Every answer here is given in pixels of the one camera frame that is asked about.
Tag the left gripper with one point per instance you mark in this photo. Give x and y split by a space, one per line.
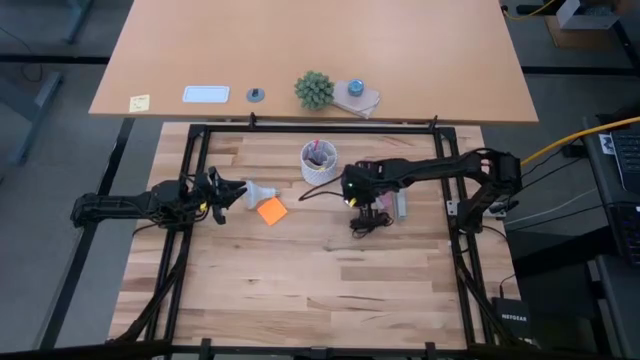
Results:
200 195

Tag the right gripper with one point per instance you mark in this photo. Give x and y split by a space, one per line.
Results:
365 180

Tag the white reflector lightbulb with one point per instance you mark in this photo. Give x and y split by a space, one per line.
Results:
256 194

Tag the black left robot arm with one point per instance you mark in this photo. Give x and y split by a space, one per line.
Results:
115 205

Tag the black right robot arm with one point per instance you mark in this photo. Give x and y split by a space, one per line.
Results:
440 167

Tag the white stapler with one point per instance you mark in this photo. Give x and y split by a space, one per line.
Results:
401 205

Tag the orange sticky note pad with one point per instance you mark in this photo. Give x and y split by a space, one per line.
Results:
272 211

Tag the white textured pen cup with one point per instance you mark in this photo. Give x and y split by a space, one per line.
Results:
320 175

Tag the pink pen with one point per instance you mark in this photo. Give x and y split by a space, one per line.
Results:
316 147

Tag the white rectangular tray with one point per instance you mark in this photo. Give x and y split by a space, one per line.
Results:
206 94

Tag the grey round disc with knob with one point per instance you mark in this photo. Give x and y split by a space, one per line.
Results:
255 95

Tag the yellow sticky note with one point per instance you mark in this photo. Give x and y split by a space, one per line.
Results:
139 103

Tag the blue round tin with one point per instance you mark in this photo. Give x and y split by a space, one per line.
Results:
355 87

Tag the green succulent plant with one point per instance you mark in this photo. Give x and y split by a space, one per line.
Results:
314 91

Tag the light wooden desk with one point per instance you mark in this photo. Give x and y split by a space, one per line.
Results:
320 50

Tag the black Netgear router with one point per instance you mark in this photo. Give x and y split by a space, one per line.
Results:
512 317

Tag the grey metal desk leg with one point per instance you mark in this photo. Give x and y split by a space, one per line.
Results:
77 20
40 100

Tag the white sticker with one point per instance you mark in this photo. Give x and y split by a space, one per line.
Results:
607 144

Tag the black electronics case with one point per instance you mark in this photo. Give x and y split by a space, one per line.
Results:
627 232

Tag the black laptop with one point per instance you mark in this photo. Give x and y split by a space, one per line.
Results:
630 160

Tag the brown cardboard box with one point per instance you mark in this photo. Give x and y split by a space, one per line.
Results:
575 41

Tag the grey box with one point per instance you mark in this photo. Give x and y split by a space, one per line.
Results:
570 17

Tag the black aluminium table frame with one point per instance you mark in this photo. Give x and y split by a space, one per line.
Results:
320 129

